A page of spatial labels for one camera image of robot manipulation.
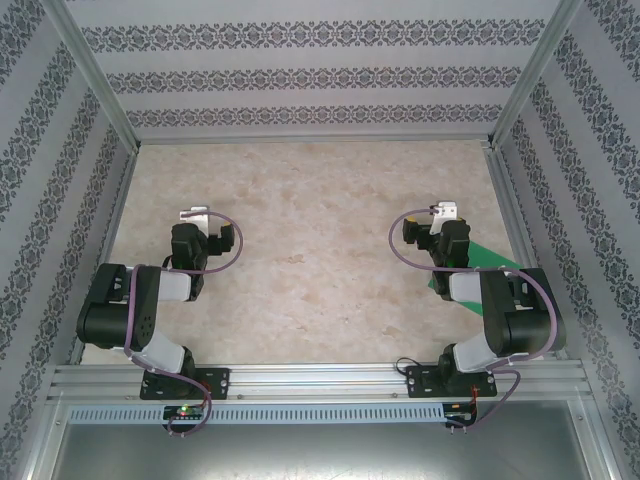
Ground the green paper sheet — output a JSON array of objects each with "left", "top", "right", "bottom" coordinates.
[{"left": 427, "top": 239, "right": 524, "bottom": 291}]

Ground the grey metal sheet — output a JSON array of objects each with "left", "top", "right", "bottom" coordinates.
[{"left": 49, "top": 422, "right": 596, "bottom": 480}]

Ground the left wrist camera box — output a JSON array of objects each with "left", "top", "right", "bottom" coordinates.
[{"left": 178, "top": 205, "right": 211, "bottom": 230}]

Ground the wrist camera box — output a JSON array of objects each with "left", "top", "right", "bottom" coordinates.
[
  {"left": 429, "top": 201, "right": 459, "bottom": 222},
  {"left": 178, "top": 205, "right": 211, "bottom": 230}
]

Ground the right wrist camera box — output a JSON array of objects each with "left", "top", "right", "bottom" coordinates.
[{"left": 429, "top": 201, "right": 459, "bottom": 222}]

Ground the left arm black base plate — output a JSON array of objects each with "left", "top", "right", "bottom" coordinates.
[{"left": 139, "top": 367, "right": 232, "bottom": 401}]

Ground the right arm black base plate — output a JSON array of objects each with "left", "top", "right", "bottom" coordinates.
[{"left": 405, "top": 364, "right": 499, "bottom": 400}]

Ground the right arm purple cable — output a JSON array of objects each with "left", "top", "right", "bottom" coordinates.
[{"left": 389, "top": 208, "right": 561, "bottom": 432}]

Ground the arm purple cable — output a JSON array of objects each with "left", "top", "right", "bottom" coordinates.
[
  {"left": 389, "top": 208, "right": 561, "bottom": 432},
  {"left": 124, "top": 209, "right": 245, "bottom": 439}
]

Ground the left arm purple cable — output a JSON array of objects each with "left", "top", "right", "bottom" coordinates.
[{"left": 124, "top": 209, "right": 245, "bottom": 439}]

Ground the aluminium mounting rail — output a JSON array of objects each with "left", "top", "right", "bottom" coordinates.
[{"left": 47, "top": 362, "right": 596, "bottom": 401}]

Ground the slotted grey cable duct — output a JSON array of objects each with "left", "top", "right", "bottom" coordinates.
[{"left": 67, "top": 403, "right": 446, "bottom": 424}]

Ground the aluminium frame post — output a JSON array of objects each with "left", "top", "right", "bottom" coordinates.
[
  {"left": 44, "top": 0, "right": 142, "bottom": 151},
  {"left": 487, "top": 0, "right": 584, "bottom": 149}
]

